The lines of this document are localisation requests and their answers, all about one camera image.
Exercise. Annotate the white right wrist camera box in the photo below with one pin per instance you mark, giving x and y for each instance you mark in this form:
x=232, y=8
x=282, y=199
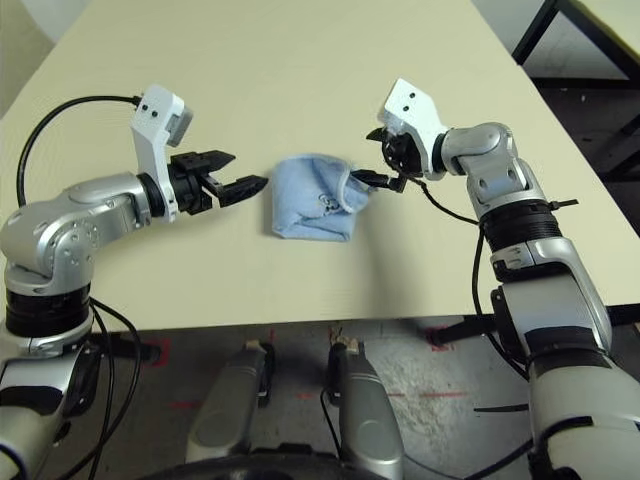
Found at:
x=415, y=107

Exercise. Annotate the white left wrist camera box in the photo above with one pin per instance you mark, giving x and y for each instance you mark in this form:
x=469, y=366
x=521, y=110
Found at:
x=150, y=140

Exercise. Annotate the black robot torso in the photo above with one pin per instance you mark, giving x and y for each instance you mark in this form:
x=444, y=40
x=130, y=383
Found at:
x=240, y=467

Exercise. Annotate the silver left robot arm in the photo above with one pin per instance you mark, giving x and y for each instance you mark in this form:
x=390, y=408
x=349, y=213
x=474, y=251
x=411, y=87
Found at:
x=65, y=225

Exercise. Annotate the light blue terry towel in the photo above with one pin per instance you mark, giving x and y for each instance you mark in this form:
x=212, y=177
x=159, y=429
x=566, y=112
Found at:
x=300, y=200

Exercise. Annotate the short black zip tie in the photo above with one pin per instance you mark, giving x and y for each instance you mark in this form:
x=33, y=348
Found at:
x=565, y=202

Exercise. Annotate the side table black frame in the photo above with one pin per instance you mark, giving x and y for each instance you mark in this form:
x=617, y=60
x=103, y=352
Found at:
x=630, y=15

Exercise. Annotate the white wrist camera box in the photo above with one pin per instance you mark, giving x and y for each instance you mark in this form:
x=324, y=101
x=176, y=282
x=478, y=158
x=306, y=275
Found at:
x=150, y=140
x=415, y=107

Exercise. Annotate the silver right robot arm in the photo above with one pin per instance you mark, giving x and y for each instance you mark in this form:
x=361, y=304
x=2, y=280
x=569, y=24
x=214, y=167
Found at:
x=545, y=280

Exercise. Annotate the grey left robot leg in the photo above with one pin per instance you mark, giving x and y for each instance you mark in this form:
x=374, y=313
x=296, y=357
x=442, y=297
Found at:
x=230, y=405

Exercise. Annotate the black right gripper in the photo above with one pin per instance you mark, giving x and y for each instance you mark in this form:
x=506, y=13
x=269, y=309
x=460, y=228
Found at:
x=402, y=155

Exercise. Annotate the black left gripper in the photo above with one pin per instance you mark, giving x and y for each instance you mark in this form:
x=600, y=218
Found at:
x=192, y=185

